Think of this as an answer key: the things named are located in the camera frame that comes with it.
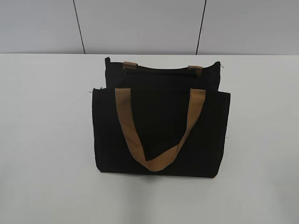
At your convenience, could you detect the black canvas tote bag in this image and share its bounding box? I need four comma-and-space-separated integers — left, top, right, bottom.
92, 58, 230, 178

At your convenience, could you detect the tan rear bag handle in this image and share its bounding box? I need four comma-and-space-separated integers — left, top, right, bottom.
122, 62, 203, 76

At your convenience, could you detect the tan bag handle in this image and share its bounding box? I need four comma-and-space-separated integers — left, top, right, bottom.
114, 88, 206, 172
122, 62, 203, 76

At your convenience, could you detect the tan front bag handle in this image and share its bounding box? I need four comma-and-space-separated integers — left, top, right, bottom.
114, 88, 206, 172

